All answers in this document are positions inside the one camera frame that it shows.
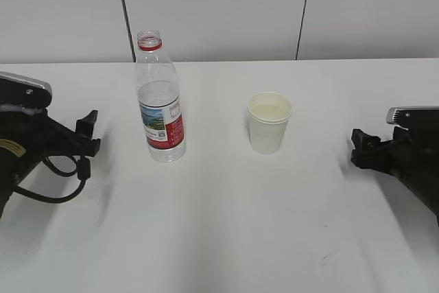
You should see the clear plastic water bottle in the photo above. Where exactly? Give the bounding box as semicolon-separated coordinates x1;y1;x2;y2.
135;30;186;163

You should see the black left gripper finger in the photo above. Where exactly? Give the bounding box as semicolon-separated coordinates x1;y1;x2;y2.
75;110;98;135
70;133;101;157

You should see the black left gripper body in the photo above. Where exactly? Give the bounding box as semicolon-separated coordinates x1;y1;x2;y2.
1;106;79;176

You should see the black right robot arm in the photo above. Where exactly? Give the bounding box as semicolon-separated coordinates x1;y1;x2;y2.
351;127;438;215

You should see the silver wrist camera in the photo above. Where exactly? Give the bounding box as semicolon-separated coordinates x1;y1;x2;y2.
386;106;438;134
1;71;52;109

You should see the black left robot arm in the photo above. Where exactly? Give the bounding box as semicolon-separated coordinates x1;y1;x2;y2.
1;105;101;210

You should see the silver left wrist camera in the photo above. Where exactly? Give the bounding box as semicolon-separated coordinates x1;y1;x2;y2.
1;71;52;109

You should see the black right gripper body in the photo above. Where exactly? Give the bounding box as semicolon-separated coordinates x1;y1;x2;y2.
375;127;438;183

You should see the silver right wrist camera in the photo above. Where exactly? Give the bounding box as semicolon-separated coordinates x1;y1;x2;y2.
386;106;438;134

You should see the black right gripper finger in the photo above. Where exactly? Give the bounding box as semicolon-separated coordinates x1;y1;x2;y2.
351;129;381;151
351;149;381;171

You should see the white paper cup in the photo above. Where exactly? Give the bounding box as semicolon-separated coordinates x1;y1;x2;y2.
247;92;293;154

